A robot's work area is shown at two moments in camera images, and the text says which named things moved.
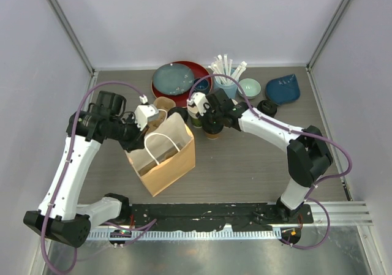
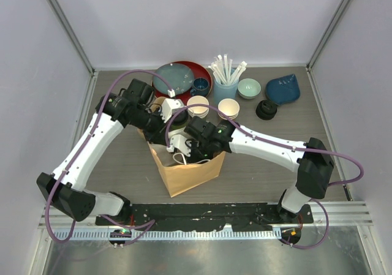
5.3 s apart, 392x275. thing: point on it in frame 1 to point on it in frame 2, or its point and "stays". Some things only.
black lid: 182,111 stays
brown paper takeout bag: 168,152 to 179,176
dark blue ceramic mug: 201,86 stays
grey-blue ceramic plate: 173,79 stays
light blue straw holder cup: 229,90 stays
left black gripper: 138,140 to 158,136
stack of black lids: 267,107 stays
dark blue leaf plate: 282,89 stays
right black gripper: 204,118 to 192,158
